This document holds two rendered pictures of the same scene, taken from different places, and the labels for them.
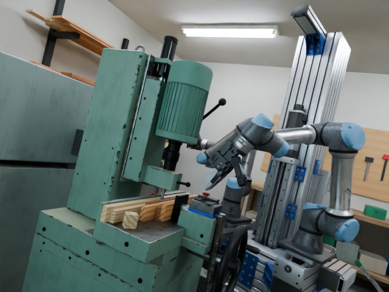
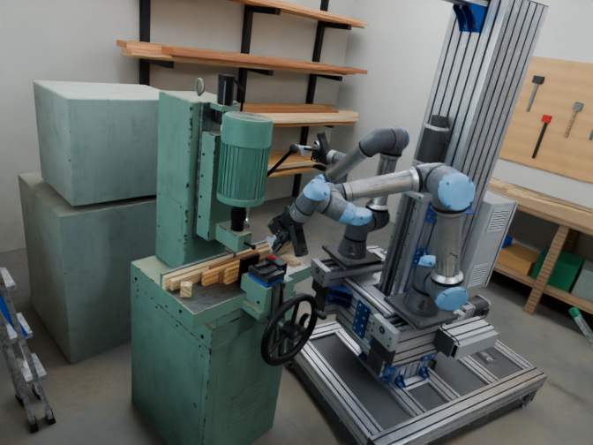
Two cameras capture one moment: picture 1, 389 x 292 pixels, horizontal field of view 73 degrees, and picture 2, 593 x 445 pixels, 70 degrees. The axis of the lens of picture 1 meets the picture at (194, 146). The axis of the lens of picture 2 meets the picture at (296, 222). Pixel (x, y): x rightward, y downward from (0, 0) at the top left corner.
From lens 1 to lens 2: 0.81 m
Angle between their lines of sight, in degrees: 26
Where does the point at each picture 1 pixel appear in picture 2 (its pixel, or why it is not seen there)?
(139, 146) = (205, 205)
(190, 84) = (238, 146)
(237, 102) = not seen: hidden behind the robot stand
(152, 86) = (208, 141)
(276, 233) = (399, 282)
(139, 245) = (188, 314)
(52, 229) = (141, 281)
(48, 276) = (145, 318)
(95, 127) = (165, 181)
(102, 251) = not seen: hidden behind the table
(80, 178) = (161, 230)
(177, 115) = (230, 179)
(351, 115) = not seen: outside the picture
